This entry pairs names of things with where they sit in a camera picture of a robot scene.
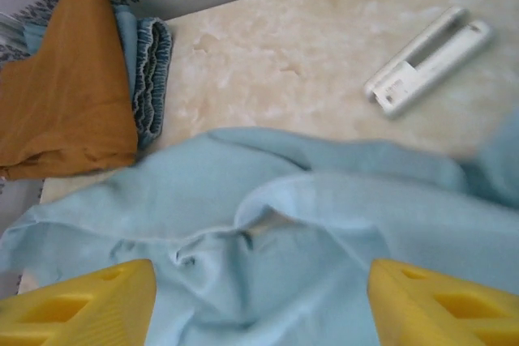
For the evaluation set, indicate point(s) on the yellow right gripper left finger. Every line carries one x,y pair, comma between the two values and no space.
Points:
81,313

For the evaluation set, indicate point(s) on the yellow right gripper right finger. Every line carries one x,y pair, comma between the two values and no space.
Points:
438,313

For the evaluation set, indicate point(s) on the light blue trousers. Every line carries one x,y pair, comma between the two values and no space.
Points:
284,200

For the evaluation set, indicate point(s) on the mustard brown folded trousers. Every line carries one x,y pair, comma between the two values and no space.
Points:
69,90

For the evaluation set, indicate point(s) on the white plastic clip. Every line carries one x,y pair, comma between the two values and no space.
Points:
395,86

